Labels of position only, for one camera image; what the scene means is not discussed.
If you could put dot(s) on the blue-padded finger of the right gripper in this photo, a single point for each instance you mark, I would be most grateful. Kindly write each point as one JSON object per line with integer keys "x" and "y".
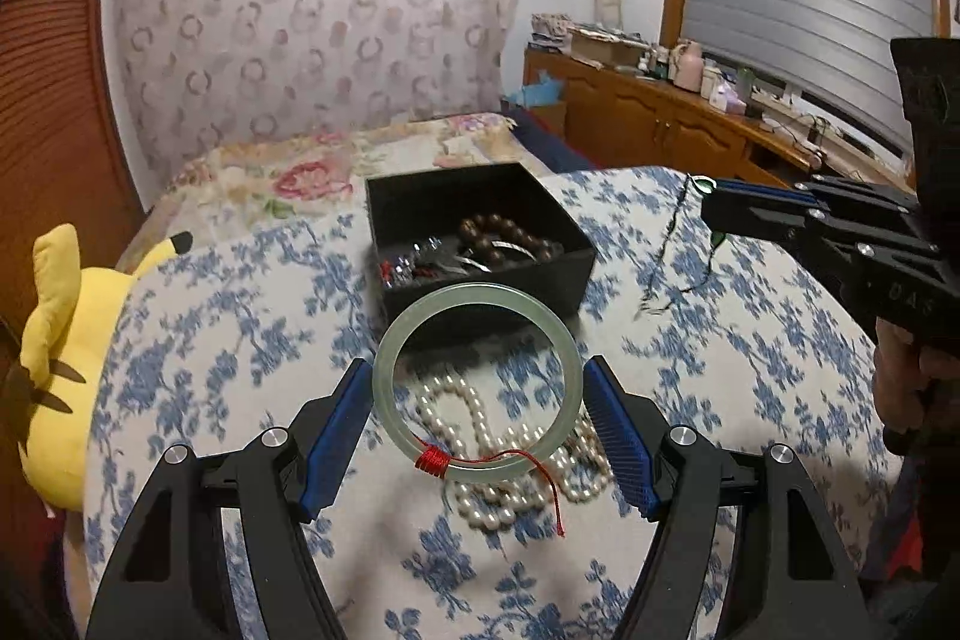
{"x": 761, "y": 212}

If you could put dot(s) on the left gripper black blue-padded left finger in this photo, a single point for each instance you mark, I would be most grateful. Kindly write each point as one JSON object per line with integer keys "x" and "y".
{"x": 168, "y": 575}

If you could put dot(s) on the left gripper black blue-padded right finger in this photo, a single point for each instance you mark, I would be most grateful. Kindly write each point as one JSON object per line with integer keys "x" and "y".
{"x": 789, "y": 574}

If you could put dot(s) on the jade bangle with red thread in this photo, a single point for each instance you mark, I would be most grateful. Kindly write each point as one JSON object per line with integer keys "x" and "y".
{"x": 509, "y": 463}

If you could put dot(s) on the purple crystal hair comb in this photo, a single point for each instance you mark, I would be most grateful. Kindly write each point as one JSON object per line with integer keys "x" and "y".
{"x": 450, "y": 259}

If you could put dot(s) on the black jewelry box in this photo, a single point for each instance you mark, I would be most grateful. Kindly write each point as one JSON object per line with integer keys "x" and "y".
{"x": 503, "y": 201}

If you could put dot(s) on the person's hand on gripper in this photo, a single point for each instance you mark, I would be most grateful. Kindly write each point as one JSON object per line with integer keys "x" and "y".
{"x": 913, "y": 393}

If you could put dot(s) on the pink tissue box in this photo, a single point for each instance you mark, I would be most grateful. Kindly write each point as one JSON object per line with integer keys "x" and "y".
{"x": 724, "y": 98}

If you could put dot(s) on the blue floral white blanket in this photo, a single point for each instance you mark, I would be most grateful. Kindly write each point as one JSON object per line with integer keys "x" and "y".
{"x": 733, "y": 339}

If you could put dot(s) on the pink thermos jug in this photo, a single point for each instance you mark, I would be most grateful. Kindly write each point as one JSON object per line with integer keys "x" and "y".
{"x": 686, "y": 66}

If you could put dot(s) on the wooden sideboard cabinet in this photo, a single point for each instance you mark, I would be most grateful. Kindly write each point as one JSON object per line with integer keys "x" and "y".
{"x": 616, "y": 120}

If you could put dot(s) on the cardboard box on cabinet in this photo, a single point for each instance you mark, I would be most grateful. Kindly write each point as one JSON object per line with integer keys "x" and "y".
{"x": 606, "y": 48}

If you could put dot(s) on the blue bag by bed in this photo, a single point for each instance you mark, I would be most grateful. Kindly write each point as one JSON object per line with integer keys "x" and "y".
{"x": 545, "y": 91}

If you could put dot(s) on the yellow Pikachu plush toy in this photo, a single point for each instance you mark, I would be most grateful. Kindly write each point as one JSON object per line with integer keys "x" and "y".
{"x": 48, "y": 395}

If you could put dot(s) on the pink floral bedspread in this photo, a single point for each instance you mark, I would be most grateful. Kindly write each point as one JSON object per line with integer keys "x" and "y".
{"x": 237, "y": 189}

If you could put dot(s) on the wooden louvered wardrobe door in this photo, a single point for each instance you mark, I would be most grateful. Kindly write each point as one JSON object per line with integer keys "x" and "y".
{"x": 62, "y": 158}

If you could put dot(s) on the circle patterned sheer curtain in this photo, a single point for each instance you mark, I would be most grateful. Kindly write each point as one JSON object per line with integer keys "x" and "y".
{"x": 199, "y": 74}

